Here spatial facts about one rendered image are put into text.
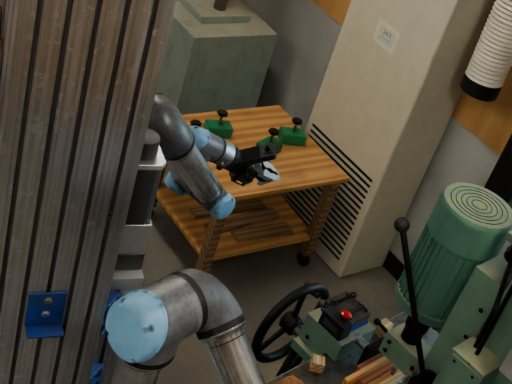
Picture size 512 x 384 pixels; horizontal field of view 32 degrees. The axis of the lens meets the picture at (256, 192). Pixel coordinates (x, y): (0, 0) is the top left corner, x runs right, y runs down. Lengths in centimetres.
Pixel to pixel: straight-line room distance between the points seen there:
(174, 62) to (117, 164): 270
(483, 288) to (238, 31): 256
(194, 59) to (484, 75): 139
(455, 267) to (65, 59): 101
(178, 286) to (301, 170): 221
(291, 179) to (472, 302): 175
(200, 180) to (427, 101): 159
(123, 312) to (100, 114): 34
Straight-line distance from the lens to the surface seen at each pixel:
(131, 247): 187
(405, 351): 226
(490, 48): 349
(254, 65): 441
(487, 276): 200
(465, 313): 206
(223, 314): 163
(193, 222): 384
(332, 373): 235
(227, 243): 378
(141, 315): 153
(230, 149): 250
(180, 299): 157
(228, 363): 166
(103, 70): 149
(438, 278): 206
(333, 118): 396
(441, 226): 201
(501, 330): 197
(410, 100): 362
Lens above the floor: 251
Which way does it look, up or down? 34 degrees down
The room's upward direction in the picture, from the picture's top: 18 degrees clockwise
